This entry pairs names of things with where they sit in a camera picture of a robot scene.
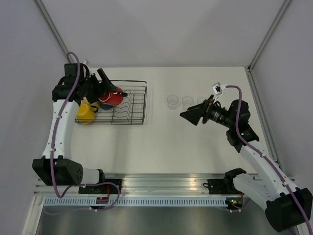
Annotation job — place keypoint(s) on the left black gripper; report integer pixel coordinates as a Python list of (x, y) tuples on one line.
[(101, 89)]

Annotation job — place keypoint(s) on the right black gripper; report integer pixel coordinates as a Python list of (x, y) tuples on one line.
[(194, 115)]

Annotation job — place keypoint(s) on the clear glass cup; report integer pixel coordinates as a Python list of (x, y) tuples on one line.
[(173, 102), (187, 101), (200, 100)]

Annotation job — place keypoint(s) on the red mug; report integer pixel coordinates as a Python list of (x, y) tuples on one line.
[(113, 98)]

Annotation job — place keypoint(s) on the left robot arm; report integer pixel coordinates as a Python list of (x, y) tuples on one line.
[(55, 167)]

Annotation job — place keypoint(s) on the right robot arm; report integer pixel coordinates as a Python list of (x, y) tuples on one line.
[(285, 204)]

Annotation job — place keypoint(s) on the blue mug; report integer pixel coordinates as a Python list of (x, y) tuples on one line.
[(105, 106)]

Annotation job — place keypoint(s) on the pale yellow mug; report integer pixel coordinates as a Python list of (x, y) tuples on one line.
[(95, 106)]

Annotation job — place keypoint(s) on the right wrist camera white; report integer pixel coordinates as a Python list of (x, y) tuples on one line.
[(218, 90)]

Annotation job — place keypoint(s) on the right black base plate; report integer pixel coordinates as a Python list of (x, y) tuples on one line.
[(217, 186)]

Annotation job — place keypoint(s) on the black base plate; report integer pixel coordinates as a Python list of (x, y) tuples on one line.
[(217, 186), (111, 187)]

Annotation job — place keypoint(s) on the left aluminium frame post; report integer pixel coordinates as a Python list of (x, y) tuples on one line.
[(53, 29)]

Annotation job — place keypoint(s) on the aluminium frame post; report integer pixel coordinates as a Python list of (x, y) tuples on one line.
[(269, 33), (53, 29)]

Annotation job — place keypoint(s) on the white slotted cable duct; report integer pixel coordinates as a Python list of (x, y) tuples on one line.
[(136, 201)]

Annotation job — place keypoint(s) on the aluminium front rail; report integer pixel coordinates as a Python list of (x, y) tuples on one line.
[(135, 185)]

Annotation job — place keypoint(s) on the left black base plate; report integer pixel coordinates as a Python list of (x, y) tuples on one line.
[(111, 187)]

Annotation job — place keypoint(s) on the right aluminium frame post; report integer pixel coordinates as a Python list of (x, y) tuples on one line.
[(269, 33)]

